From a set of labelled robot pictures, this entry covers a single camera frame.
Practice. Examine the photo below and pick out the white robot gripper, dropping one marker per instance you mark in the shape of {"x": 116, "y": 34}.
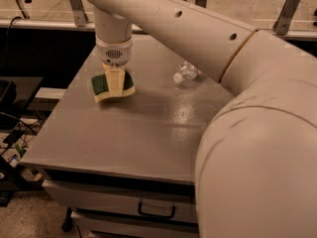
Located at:
{"x": 114, "y": 55}

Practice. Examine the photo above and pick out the green and yellow sponge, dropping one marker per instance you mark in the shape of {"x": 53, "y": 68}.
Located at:
{"x": 101, "y": 91}

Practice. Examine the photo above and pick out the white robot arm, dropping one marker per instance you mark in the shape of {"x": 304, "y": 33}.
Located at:
{"x": 256, "y": 165}

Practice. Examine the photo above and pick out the clear plastic water bottle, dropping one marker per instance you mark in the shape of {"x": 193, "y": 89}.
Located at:
{"x": 186, "y": 71}

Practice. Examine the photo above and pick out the grey drawer cabinet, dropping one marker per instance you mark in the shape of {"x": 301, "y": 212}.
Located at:
{"x": 102, "y": 158}

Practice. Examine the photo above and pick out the black side table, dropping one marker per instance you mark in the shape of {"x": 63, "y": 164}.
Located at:
{"x": 16, "y": 94}

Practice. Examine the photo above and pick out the metal railing frame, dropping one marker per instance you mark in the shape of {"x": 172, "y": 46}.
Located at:
{"x": 259, "y": 13}

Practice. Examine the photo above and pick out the black drawer handle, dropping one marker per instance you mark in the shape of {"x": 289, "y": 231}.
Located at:
{"x": 156, "y": 211}

